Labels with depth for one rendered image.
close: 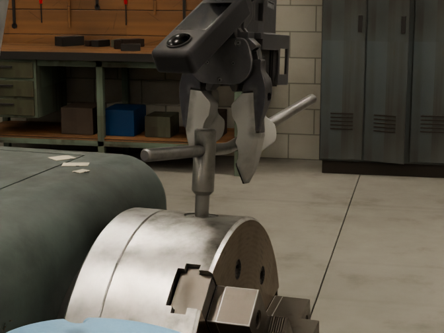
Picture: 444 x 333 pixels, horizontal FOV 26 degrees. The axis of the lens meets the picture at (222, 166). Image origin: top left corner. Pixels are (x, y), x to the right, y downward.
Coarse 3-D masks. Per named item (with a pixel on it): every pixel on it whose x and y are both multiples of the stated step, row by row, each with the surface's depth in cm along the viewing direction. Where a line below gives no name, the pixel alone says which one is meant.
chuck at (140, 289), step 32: (160, 224) 92; (192, 224) 92; (224, 224) 91; (256, 224) 98; (128, 256) 88; (160, 256) 87; (192, 256) 87; (224, 256) 88; (256, 256) 98; (128, 288) 85; (160, 288) 85; (256, 288) 99; (160, 320) 83; (192, 320) 82
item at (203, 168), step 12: (204, 132) 93; (216, 132) 94; (204, 144) 93; (204, 156) 93; (204, 168) 93; (192, 180) 94; (204, 180) 94; (204, 192) 94; (204, 204) 94; (192, 216) 95; (204, 216) 94
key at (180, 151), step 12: (312, 96) 113; (288, 108) 108; (300, 108) 110; (276, 120) 105; (216, 144) 96; (228, 144) 97; (144, 156) 86; (156, 156) 86; (168, 156) 88; (180, 156) 90; (192, 156) 92
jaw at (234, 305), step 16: (192, 272) 86; (176, 288) 85; (192, 288) 85; (208, 288) 84; (224, 288) 86; (240, 288) 86; (176, 304) 84; (192, 304) 84; (208, 304) 85; (224, 304) 85; (240, 304) 84; (256, 304) 85; (208, 320) 84; (224, 320) 84; (240, 320) 83; (256, 320) 86; (272, 320) 88; (288, 320) 88
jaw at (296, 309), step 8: (280, 296) 106; (272, 304) 105; (280, 304) 105; (288, 304) 104; (296, 304) 104; (304, 304) 104; (272, 312) 103; (280, 312) 103; (288, 312) 103; (296, 312) 103; (304, 312) 103; (296, 320) 101; (304, 320) 101; (312, 320) 101; (296, 328) 100; (304, 328) 99; (312, 328) 99
